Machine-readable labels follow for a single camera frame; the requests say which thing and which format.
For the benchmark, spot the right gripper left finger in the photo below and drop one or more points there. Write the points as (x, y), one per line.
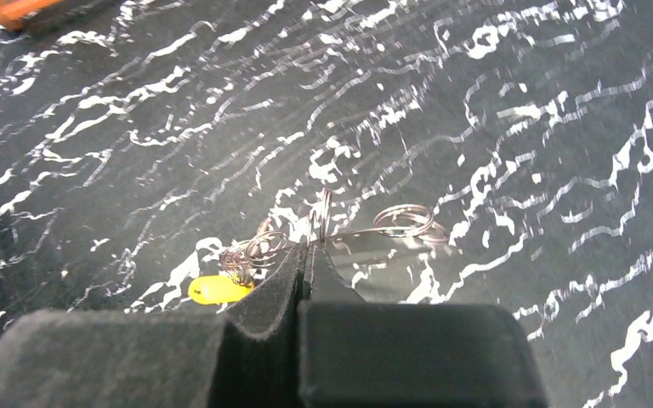
(242, 357)

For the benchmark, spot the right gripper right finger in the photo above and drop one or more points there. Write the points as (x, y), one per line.
(352, 353)

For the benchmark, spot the yellow tagged key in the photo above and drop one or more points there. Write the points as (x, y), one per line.
(217, 289)

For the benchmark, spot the white keyring holder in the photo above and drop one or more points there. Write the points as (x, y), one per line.
(404, 222)

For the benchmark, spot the orange wooden rack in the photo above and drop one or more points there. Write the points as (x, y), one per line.
(12, 12)

